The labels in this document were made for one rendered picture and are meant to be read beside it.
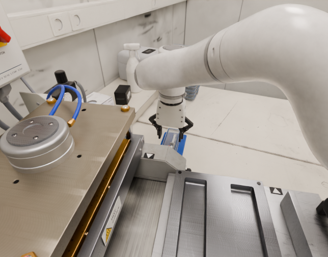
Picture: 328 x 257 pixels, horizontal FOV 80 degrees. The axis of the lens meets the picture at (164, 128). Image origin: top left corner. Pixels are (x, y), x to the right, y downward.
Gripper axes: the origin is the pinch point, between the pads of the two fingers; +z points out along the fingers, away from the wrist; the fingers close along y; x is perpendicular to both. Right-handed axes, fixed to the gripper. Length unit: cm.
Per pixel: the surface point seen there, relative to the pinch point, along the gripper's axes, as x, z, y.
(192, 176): 30.7, -16.4, -10.2
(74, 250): 49, -23, 1
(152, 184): 29.8, -9.8, -1.8
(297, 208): 34.5, -18.0, -27.3
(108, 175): 38.8, -22.6, 2.4
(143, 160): 28.7, -16.1, 0.3
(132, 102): -25.6, 3.9, 25.0
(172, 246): 43.9, -16.3, -8.9
